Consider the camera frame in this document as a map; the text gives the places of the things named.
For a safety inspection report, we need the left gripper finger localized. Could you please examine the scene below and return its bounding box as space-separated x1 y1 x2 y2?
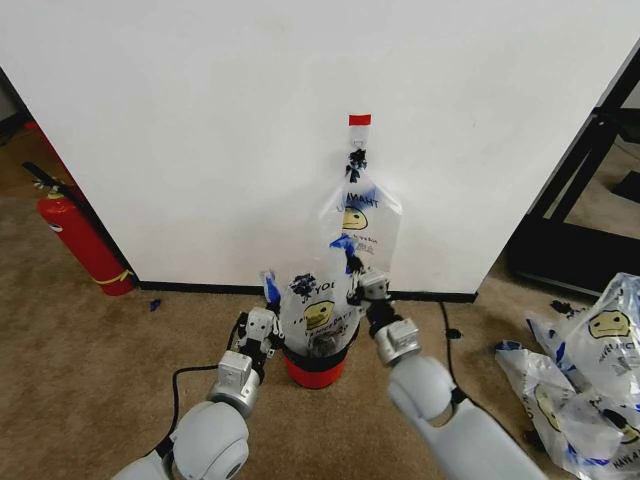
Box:
233 311 251 351
267 294 286 352

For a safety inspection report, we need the clear smiley garbage bag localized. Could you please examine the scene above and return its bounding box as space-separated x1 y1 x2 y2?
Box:
522 382 640 477
258 235 369 357
524 272 640 396
494 339 579 436
319 148 404 301

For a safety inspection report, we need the red trash bin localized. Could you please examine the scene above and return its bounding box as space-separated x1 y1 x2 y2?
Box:
282 344 348 389

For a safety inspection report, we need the red fire extinguisher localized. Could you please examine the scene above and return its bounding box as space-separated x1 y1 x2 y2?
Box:
21 161 137 298

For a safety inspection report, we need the black flat box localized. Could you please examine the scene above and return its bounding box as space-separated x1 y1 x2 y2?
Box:
608 169 640 202

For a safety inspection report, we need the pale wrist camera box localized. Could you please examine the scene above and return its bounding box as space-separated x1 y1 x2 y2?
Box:
247 307 275 347
359 271 390 301

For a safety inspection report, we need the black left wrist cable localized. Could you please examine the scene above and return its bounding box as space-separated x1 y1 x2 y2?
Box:
154 319 241 459

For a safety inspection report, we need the black metal desk frame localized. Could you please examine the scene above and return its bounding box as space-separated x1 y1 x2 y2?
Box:
506 41 640 297

